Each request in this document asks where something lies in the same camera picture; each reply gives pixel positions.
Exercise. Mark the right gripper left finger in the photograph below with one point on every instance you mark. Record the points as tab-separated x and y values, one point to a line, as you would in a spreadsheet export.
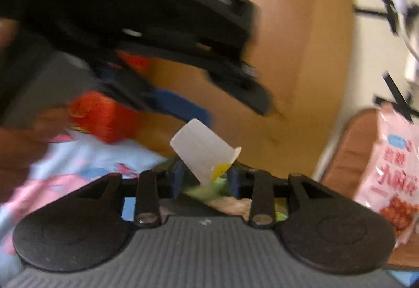
152	186

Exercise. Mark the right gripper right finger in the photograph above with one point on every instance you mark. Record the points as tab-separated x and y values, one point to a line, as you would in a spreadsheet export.
256	185

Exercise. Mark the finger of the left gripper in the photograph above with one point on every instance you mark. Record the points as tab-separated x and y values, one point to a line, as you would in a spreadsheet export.
134	91
238	79

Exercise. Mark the green snack packet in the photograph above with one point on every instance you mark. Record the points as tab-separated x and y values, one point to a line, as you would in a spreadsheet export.
222	187

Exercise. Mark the yellow lid jelly cup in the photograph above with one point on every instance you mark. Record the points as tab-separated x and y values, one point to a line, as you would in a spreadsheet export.
205	154

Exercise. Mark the person's left hand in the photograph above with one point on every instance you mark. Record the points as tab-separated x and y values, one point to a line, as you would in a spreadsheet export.
20	148

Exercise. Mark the black sheep-print storage box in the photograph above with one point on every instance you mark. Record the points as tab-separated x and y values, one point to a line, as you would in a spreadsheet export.
203	206

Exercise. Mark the red gift bag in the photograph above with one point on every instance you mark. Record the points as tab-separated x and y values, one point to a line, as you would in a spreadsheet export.
94	113

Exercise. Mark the Peppa Pig blue blanket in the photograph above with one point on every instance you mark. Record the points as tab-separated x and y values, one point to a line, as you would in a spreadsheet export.
73	160

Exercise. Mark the wooden headboard panel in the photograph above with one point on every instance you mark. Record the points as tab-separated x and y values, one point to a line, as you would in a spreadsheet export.
301	50

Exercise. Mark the pink snack bag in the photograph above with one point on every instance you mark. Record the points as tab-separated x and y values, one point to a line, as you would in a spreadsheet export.
389	184

